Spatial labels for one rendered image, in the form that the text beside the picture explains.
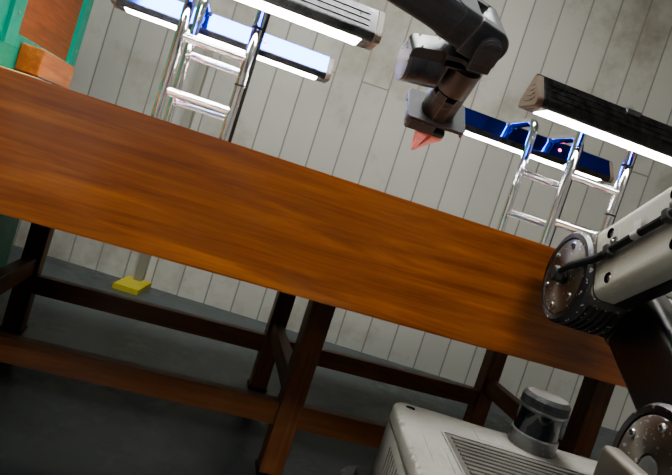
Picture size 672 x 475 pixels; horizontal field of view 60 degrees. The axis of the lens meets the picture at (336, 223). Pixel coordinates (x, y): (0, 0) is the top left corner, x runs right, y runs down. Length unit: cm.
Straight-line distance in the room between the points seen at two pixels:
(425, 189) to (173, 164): 226
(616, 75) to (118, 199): 284
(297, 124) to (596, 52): 154
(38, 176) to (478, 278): 65
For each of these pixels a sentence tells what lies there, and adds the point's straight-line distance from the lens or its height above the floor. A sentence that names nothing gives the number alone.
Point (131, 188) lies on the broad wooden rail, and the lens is 85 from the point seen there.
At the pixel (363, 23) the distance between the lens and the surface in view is 119.
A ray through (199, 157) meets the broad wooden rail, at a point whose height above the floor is 73.
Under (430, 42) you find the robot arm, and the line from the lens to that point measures 90.
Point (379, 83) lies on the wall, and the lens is 301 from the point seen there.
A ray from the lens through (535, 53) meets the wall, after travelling 321.
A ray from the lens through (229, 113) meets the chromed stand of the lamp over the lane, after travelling 132.
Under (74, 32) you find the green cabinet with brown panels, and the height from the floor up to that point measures 98.
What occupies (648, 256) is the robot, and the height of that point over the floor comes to 78.
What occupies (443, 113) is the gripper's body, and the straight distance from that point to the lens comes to 97.
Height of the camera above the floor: 75
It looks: 3 degrees down
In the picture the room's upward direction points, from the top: 18 degrees clockwise
